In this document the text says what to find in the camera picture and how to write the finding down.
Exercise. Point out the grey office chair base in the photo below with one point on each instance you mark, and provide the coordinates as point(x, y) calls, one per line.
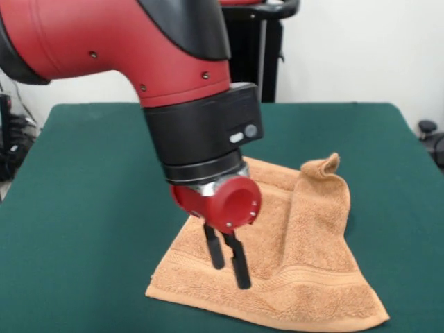
point(430, 135)

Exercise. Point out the black electronics box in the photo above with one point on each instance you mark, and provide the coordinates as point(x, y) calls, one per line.
point(6, 132)

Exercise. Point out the dark green table cloth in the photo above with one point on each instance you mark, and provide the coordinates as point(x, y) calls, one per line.
point(86, 208)

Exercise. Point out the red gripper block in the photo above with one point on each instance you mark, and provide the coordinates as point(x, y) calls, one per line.
point(236, 204)

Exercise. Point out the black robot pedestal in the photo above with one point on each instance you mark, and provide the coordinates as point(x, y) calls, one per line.
point(274, 52)

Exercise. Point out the tan terry towel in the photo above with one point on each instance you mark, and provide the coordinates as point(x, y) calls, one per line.
point(312, 243)

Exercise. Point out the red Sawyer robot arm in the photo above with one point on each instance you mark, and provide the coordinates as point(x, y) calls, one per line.
point(121, 41)

